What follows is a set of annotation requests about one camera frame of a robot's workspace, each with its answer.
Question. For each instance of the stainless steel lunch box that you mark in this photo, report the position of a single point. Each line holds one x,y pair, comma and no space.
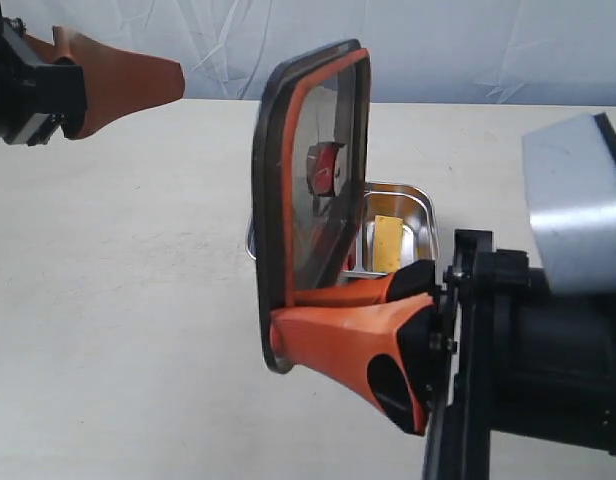
419,237

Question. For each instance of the dark transparent box lid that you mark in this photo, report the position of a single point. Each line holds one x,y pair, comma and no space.
308,172

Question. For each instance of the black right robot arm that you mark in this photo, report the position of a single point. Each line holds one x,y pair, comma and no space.
561,355

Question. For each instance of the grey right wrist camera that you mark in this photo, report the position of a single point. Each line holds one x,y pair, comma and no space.
570,189

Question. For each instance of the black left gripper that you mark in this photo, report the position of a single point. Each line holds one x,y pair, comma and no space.
77,84

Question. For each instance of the yellow toy cheese slice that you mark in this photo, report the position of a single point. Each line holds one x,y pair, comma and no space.
387,243

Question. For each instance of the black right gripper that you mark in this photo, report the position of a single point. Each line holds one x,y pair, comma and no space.
382,352

